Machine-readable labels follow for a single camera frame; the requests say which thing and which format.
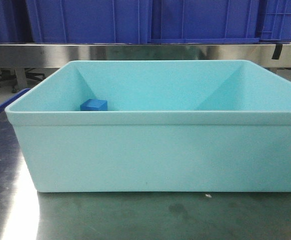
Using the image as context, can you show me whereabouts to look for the blue crate upper left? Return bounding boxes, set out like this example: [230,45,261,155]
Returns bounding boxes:
[0,0,33,44]

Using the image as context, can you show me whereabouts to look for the black office chair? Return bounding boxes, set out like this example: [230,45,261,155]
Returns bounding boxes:
[0,68,46,93]

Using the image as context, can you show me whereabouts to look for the blue crate upper middle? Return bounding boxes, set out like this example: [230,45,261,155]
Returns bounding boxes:
[26,0,259,45]

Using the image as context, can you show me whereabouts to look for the blue crate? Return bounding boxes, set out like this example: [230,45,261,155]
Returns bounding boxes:
[0,0,33,44]
[256,0,291,42]
[26,0,259,45]

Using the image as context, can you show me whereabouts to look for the blue bin edge left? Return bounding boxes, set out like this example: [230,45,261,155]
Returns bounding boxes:
[0,88,31,113]

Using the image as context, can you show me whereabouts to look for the small blue cube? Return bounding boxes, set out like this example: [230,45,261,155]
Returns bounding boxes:
[80,99,108,111]

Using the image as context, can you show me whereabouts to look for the steel shelf rail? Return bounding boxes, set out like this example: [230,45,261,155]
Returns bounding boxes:
[0,43,291,68]

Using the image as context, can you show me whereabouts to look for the black tape strip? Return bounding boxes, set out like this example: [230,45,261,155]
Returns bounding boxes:
[271,43,283,60]

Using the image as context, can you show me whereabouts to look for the blue crate upper right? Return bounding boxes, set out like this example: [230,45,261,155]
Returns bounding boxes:
[256,0,291,42]

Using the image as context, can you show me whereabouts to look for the light teal plastic tub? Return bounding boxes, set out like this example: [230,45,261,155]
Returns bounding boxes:
[5,60,291,193]

